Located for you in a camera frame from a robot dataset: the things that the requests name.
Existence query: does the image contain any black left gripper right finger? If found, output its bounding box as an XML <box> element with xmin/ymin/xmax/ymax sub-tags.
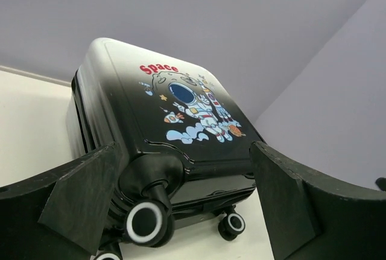
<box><xmin>250</xmin><ymin>141</ymin><xmax>385</xmax><ymax>259</ymax></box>

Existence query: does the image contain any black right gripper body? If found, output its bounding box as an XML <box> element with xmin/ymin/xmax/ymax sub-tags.
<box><xmin>375</xmin><ymin>177</ymin><xmax>386</xmax><ymax>191</ymax></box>

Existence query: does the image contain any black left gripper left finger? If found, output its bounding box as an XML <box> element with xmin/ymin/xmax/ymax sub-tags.
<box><xmin>1</xmin><ymin>142</ymin><xmax>121</xmax><ymax>259</ymax></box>

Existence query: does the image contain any black hard-shell suitcase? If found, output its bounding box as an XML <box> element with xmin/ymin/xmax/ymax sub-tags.
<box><xmin>66</xmin><ymin>37</ymin><xmax>261</xmax><ymax>259</ymax></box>

